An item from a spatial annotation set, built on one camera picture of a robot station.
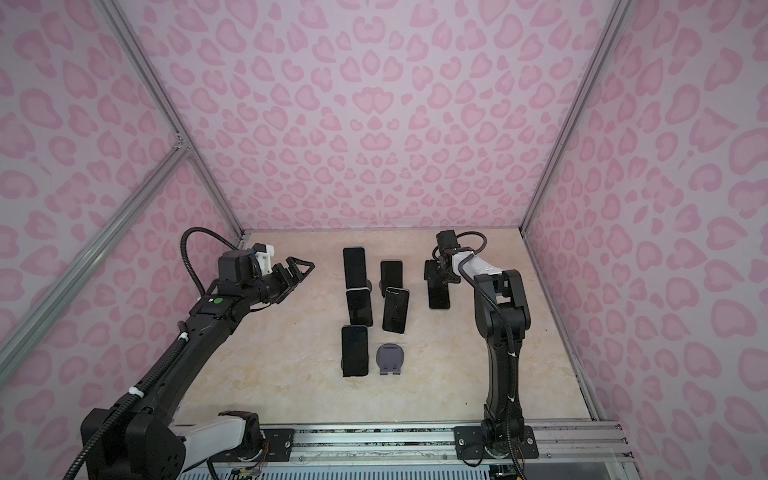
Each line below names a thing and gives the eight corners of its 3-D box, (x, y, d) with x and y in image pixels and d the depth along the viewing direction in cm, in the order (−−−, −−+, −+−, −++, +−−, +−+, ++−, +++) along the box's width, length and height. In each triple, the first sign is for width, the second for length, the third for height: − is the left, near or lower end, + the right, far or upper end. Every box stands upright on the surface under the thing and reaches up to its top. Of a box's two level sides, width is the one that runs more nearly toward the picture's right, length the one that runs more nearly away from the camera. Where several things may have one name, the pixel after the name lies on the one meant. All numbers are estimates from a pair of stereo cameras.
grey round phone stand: (376, 374, 86) (375, 371, 84) (377, 346, 91) (376, 343, 89) (403, 374, 86) (403, 371, 84) (403, 346, 91) (403, 343, 89)
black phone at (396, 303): (383, 332, 94) (381, 313, 84) (387, 307, 100) (386, 286, 90) (405, 335, 93) (406, 315, 84) (408, 309, 99) (409, 288, 90)
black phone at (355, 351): (344, 378, 85) (337, 362, 76) (347, 343, 92) (342, 325, 83) (368, 378, 85) (365, 362, 76) (370, 343, 92) (367, 325, 83)
